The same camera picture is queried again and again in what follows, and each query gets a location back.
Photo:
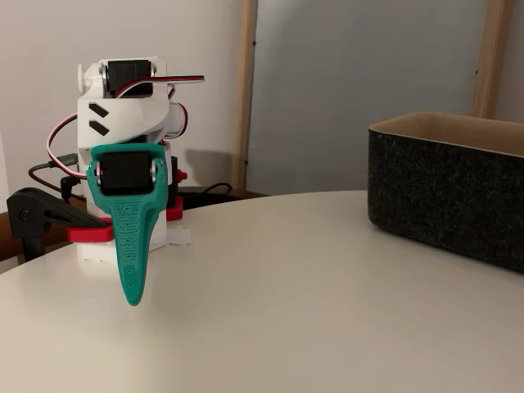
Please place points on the teal gripper black servo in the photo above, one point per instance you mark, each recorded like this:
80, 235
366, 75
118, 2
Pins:
124, 173

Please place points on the dark grey felt basket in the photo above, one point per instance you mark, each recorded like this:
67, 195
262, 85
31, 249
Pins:
458, 204

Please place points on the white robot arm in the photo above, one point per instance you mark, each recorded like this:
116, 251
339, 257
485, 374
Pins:
127, 118

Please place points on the black clamp red pad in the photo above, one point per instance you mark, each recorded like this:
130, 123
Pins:
175, 176
32, 209

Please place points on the light wooden frame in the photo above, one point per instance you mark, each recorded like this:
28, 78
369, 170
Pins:
243, 102

